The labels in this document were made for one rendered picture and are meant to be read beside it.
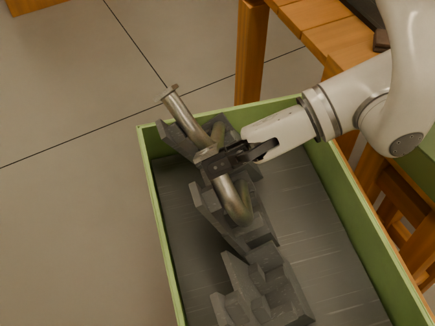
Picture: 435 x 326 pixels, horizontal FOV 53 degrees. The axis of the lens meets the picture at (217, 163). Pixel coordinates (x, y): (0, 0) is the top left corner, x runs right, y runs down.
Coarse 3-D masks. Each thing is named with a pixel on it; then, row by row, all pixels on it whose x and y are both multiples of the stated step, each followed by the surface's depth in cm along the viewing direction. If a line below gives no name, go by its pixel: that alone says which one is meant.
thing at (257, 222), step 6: (252, 192) 89; (252, 198) 87; (252, 204) 87; (228, 216) 77; (258, 216) 77; (228, 222) 78; (252, 222) 78; (258, 222) 78; (234, 228) 78; (240, 228) 78; (246, 228) 78; (252, 228) 78; (234, 234) 78; (240, 234) 78
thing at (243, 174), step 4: (240, 172) 91; (244, 172) 91; (232, 176) 91; (236, 176) 91; (240, 176) 91; (244, 176) 91; (248, 176) 91; (232, 180) 91; (248, 180) 91; (248, 184) 91; (252, 184) 91; (252, 188) 92
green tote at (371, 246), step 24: (288, 96) 104; (168, 120) 100; (240, 120) 105; (144, 144) 96; (312, 144) 105; (144, 168) 92; (336, 168) 95; (336, 192) 97; (360, 192) 88; (360, 216) 88; (168, 240) 100; (360, 240) 91; (384, 240) 82; (168, 264) 79; (384, 264) 83; (384, 288) 85; (408, 288) 76; (408, 312) 78
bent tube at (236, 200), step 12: (216, 144) 67; (204, 156) 64; (216, 180) 66; (228, 180) 67; (240, 180) 90; (216, 192) 67; (228, 192) 66; (240, 192) 84; (228, 204) 67; (240, 204) 68; (240, 216) 69; (252, 216) 73
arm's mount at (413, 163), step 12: (432, 132) 99; (420, 144) 98; (432, 144) 97; (408, 156) 101; (420, 156) 98; (432, 156) 95; (408, 168) 103; (420, 168) 99; (432, 168) 96; (420, 180) 101; (432, 180) 97; (432, 192) 99
